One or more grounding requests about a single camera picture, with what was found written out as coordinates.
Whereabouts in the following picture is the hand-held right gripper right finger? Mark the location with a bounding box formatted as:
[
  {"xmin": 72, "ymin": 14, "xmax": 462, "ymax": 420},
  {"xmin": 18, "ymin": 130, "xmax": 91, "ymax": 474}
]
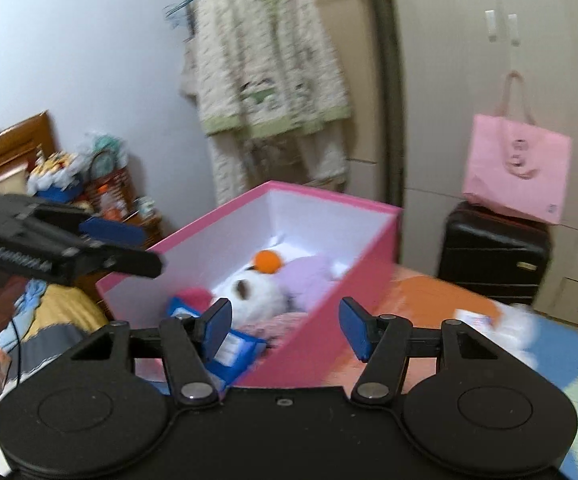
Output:
[{"xmin": 338, "ymin": 296, "xmax": 500, "ymax": 406}]

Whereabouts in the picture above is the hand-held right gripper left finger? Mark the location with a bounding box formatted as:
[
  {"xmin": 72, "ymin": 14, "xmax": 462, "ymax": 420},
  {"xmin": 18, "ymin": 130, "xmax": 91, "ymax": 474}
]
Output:
[{"xmin": 72, "ymin": 298, "xmax": 234, "ymax": 407}]

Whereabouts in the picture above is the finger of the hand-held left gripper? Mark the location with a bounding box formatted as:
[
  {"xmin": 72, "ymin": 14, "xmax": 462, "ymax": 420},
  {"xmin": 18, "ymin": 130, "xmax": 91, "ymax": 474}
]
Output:
[
  {"xmin": 66, "ymin": 243, "xmax": 165, "ymax": 279},
  {"xmin": 79, "ymin": 216, "xmax": 146, "ymax": 252}
]

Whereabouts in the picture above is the pink cardboard box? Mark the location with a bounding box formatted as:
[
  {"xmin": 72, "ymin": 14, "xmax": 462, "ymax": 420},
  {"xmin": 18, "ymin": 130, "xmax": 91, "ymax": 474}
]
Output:
[{"xmin": 96, "ymin": 181, "xmax": 404, "ymax": 390}]

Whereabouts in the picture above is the blue wet wipes pack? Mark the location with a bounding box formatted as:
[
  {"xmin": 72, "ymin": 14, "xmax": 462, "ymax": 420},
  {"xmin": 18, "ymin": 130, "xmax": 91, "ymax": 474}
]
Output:
[{"xmin": 166, "ymin": 297, "xmax": 268, "ymax": 392}]

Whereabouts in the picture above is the pink floral scrunchie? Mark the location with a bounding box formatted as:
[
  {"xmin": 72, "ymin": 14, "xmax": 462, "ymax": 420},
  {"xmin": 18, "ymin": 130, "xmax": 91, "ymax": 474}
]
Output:
[{"xmin": 241, "ymin": 312, "xmax": 315, "ymax": 347}]

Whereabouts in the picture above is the purple plush toy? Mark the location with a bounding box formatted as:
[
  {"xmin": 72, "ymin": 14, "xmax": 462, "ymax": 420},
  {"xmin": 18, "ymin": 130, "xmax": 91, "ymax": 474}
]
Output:
[{"xmin": 279, "ymin": 255, "xmax": 341, "ymax": 311}]

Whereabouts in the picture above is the orange makeup sponge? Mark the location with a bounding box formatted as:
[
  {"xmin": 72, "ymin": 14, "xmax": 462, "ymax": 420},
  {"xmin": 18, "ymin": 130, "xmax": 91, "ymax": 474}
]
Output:
[{"xmin": 254, "ymin": 250, "xmax": 284, "ymax": 275}]

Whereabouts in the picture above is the white plush toy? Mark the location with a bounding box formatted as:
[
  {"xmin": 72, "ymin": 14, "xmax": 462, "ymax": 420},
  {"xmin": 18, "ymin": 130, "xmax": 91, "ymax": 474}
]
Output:
[{"xmin": 212, "ymin": 270, "xmax": 290, "ymax": 334}]

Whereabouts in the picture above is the cluttered wooden side table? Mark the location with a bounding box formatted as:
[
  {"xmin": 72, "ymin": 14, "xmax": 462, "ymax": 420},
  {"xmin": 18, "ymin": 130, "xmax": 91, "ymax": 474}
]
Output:
[{"xmin": 26, "ymin": 130, "xmax": 165, "ymax": 251}]

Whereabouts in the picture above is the yellow blue blanket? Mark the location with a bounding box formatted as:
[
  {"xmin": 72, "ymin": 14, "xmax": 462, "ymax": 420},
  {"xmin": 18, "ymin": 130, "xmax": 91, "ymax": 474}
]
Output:
[{"xmin": 0, "ymin": 280, "xmax": 111, "ymax": 387}]

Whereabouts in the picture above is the wooden headboard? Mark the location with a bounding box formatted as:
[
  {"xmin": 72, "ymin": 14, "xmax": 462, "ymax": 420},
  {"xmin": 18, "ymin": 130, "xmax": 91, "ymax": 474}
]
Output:
[{"xmin": 0, "ymin": 110, "xmax": 63, "ymax": 194}]

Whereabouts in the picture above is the white tissue packet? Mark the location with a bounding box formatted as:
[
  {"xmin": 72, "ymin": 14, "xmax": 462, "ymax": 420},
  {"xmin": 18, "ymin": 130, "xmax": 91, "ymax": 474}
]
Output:
[{"xmin": 455, "ymin": 308, "xmax": 502, "ymax": 334}]

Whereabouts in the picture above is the black suitcase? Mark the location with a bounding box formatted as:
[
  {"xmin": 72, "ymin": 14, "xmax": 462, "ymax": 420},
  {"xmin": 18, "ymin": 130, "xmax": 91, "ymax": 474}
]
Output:
[{"xmin": 439, "ymin": 201, "xmax": 554, "ymax": 306}]

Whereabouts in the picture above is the patterned colourful tablecloth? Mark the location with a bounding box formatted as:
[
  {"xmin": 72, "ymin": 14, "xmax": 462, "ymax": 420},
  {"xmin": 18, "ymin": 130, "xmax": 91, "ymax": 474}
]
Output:
[{"xmin": 134, "ymin": 265, "xmax": 578, "ymax": 480}]

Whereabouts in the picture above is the hanging cream green pajamas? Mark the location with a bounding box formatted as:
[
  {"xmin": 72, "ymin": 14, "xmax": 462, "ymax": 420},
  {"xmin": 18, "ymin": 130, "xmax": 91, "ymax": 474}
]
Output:
[{"xmin": 179, "ymin": 0, "xmax": 353, "ymax": 206}]

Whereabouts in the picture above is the pink paper bag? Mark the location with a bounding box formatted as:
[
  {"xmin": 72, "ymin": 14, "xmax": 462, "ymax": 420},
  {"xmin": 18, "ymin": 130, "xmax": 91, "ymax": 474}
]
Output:
[{"xmin": 461, "ymin": 72, "xmax": 572, "ymax": 225}]

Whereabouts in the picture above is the blue clothes hanger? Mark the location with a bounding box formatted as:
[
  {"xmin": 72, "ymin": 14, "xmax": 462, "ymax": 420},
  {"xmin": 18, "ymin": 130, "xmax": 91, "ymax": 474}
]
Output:
[{"xmin": 163, "ymin": 1, "xmax": 196, "ymax": 27}]

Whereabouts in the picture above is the white wardrobe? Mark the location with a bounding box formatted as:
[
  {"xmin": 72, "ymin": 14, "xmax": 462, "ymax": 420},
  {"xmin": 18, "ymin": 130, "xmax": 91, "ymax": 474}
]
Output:
[{"xmin": 314, "ymin": 0, "xmax": 578, "ymax": 337}]

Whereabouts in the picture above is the black cable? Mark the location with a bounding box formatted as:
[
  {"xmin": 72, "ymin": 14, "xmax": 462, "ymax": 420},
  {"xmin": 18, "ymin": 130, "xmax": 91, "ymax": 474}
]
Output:
[{"xmin": 5, "ymin": 305, "xmax": 26, "ymax": 387}]

